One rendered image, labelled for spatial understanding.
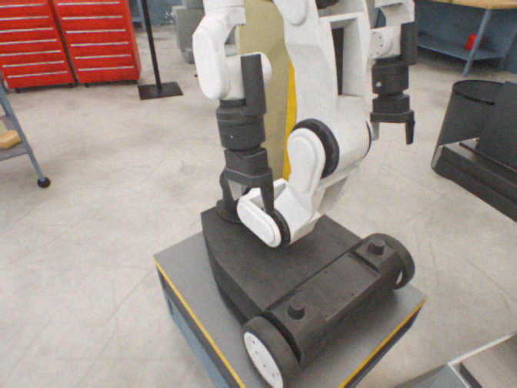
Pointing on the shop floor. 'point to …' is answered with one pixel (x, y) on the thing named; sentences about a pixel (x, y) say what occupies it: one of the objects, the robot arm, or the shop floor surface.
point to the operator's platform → (171, 291)
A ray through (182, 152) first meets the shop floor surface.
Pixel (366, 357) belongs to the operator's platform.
